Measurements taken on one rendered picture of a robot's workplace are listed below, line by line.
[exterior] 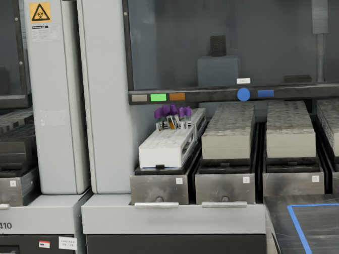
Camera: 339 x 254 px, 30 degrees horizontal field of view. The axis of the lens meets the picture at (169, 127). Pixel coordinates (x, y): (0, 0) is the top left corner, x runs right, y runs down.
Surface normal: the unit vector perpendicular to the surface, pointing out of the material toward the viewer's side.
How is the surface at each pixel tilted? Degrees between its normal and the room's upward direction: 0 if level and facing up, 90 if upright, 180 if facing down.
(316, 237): 0
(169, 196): 90
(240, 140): 90
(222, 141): 90
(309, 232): 0
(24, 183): 90
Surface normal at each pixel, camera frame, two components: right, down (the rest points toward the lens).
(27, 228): -0.15, 0.18
